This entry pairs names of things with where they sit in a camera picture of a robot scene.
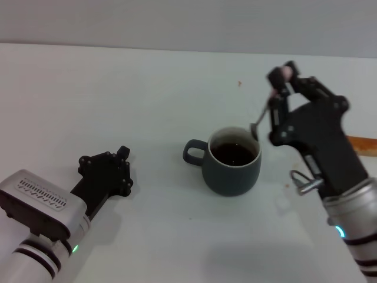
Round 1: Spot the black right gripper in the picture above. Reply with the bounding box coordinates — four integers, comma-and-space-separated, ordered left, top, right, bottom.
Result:
266, 61, 369, 197

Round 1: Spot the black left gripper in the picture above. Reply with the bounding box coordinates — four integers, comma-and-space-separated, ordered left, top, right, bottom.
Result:
70, 146, 134, 221

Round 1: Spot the metal pin with wire ring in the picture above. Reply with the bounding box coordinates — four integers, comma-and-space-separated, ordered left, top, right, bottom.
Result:
290, 169, 323, 196

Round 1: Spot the reddish brown wooden block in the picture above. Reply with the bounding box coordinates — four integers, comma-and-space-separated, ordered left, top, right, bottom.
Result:
347, 135, 377, 157

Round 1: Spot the dark grey ceramic cup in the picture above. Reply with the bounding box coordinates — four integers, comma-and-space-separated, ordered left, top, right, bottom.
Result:
182, 126, 262, 196

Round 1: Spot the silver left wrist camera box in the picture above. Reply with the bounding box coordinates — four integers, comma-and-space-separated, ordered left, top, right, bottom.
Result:
0, 169, 86, 242

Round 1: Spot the dark coffee liquid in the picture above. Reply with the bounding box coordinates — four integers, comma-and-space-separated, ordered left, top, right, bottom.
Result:
211, 141, 256, 166

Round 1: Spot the pink handled metal spoon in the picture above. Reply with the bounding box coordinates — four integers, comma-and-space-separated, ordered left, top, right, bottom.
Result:
249, 66, 293, 142

